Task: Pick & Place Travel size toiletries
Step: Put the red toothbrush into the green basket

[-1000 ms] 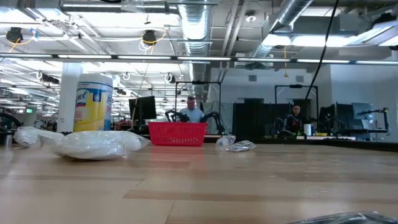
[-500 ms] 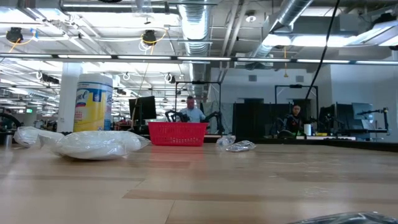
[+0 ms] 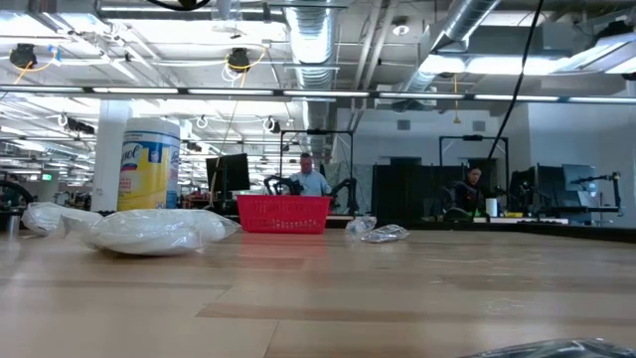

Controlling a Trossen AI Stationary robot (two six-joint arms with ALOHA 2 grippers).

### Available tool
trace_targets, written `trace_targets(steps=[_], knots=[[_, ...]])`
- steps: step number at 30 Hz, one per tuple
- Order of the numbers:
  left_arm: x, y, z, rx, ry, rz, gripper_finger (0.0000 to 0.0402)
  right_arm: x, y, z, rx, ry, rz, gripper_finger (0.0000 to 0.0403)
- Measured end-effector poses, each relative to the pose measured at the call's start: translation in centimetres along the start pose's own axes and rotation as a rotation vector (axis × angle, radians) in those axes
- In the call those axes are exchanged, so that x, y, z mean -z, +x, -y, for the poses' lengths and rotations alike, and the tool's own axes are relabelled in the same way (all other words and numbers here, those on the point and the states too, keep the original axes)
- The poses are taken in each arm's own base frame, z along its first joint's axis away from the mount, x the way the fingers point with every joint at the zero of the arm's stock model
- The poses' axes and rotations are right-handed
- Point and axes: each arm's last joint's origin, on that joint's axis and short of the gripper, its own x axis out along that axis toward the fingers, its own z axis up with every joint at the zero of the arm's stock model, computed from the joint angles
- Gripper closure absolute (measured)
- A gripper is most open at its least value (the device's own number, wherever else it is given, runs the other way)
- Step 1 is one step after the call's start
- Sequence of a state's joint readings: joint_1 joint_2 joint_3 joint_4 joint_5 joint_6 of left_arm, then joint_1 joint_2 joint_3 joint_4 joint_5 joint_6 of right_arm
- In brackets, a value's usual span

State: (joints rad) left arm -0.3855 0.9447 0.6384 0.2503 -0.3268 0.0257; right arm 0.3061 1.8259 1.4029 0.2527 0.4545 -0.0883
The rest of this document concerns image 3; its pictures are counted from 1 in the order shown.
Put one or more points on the white cup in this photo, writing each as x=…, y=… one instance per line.
x=491, y=207

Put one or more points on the black background robot arm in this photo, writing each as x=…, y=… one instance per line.
x=345, y=191
x=278, y=185

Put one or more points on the white building column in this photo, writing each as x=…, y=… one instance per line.
x=111, y=149

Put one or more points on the Lysol wipes canister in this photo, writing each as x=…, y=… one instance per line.
x=149, y=174

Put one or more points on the ribbed silver ventilation duct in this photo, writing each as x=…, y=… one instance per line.
x=313, y=50

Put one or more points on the black partition screen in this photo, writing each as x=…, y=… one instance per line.
x=397, y=194

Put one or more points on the black aluminium table frame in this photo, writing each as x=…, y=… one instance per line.
x=571, y=230

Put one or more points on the ceiling light fixture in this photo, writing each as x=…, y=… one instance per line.
x=497, y=64

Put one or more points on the person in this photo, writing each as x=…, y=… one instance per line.
x=469, y=191
x=310, y=181

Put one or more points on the overhead light bar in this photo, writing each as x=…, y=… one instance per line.
x=318, y=93

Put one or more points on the black computer monitor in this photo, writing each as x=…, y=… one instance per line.
x=228, y=171

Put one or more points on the grey screen panel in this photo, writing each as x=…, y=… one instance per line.
x=579, y=181

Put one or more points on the nail clipper in clear bag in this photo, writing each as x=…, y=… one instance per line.
x=387, y=233

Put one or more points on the ceiling smoke detector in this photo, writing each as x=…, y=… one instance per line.
x=400, y=29

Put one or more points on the black comb in clear bag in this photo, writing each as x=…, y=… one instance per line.
x=561, y=350

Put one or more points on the cotton pads in clear bag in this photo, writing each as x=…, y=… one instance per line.
x=159, y=233

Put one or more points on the cotton balls in clear bag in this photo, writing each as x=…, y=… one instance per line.
x=47, y=219

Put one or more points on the slanted silver ventilation duct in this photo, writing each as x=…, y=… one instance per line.
x=422, y=82

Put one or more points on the red plastic basket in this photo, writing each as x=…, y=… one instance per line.
x=283, y=214

